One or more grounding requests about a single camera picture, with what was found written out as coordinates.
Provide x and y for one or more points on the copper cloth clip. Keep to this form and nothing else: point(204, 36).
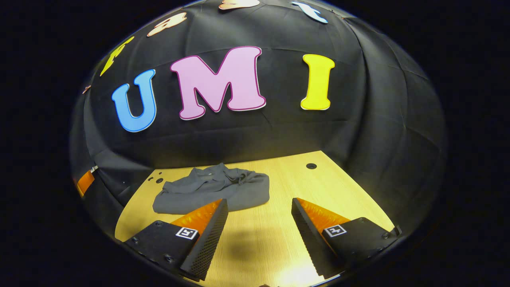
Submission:
point(86, 89)

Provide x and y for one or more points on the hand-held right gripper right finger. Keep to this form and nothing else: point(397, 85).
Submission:
point(308, 235)

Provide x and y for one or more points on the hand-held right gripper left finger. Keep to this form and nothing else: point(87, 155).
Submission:
point(209, 239)

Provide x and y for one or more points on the grey long-sleeved shirt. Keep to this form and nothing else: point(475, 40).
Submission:
point(215, 193)

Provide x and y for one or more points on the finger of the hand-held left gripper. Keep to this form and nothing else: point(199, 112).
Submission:
point(85, 182)

